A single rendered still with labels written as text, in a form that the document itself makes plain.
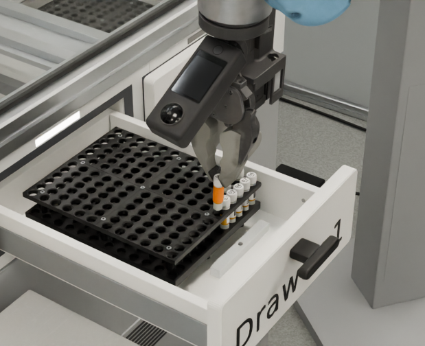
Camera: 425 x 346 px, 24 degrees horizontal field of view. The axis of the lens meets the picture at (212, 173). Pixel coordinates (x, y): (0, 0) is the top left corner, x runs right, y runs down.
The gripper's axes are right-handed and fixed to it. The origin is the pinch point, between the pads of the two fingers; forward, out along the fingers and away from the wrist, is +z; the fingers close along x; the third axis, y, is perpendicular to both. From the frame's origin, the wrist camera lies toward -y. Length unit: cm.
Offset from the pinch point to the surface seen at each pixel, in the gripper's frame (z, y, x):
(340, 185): 2.4, 10.2, -10.3
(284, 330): 99, 67, 25
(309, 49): 87, 157, 76
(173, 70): 4.9, 20.5, 21.9
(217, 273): 10.8, -3.0, -2.8
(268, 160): 39, 49, 23
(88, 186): 6.2, -4.4, 15.4
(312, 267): 3.5, -2.3, -14.4
